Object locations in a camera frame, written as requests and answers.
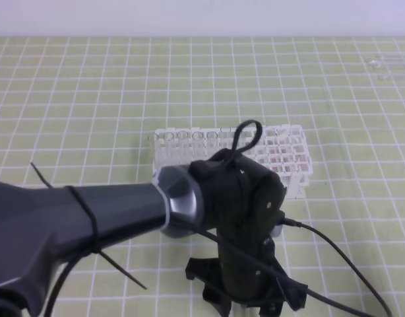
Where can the green white-grid tablecloth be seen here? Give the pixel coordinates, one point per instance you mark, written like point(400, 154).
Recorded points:
point(81, 110)

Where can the clear test tube in rack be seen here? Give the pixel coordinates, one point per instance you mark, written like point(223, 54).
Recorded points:
point(155, 150)
point(184, 147)
point(226, 136)
point(212, 143)
point(198, 145)
point(171, 148)

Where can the clear test tube far right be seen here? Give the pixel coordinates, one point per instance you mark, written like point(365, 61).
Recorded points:
point(391, 77)
point(388, 63)

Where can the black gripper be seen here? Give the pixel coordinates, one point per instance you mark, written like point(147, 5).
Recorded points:
point(244, 281)

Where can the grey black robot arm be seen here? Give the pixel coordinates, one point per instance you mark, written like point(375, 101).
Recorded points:
point(41, 229)

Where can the white plastic test tube rack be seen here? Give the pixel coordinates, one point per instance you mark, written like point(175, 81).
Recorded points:
point(282, 149)

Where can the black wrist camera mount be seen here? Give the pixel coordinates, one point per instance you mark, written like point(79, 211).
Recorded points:
point(288, 290)

